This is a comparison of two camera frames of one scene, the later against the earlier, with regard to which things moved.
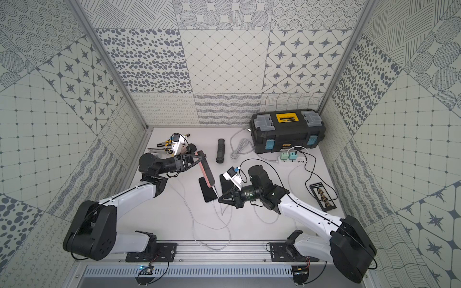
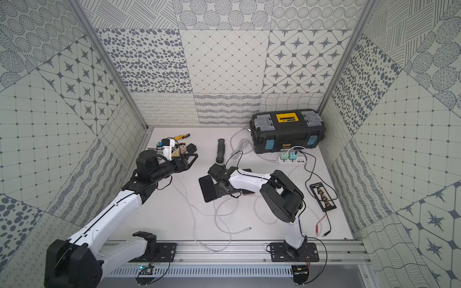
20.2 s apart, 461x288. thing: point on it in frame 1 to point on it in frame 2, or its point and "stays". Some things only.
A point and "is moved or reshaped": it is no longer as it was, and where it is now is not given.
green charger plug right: (292, 156) stays
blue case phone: (207, 192) stays
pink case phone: (206, 168) is moved or reshaped
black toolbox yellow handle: (286, 130) stays
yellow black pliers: (168, 143) to (182, 136)
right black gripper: (236, 200) to (219, 191)
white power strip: (300, 161) stays
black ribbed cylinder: (221, 150) stays
